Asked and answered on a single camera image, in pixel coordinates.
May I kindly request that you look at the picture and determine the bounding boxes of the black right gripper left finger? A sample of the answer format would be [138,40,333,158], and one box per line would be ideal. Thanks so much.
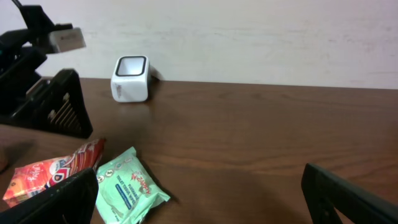
[1,168,98,224]

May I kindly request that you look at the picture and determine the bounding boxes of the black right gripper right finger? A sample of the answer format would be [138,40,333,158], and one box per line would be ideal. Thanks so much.
[301,163,397,224]

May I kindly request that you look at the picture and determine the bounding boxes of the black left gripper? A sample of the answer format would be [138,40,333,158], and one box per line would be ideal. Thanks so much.
[1,4,93,139]

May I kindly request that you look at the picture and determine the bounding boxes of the orange red snack bar packet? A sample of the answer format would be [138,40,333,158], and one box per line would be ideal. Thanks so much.
[43,138,106,189]

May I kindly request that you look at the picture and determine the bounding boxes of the orange small snack box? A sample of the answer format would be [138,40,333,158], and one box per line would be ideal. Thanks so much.
[2,156,70,207]

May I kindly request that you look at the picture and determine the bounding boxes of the mint green tissue pack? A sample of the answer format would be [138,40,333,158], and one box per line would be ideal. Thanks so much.
[96,147,170,224]

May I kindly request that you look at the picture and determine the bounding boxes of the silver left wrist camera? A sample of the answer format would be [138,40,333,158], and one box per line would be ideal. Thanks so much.
[49,27,86,54]

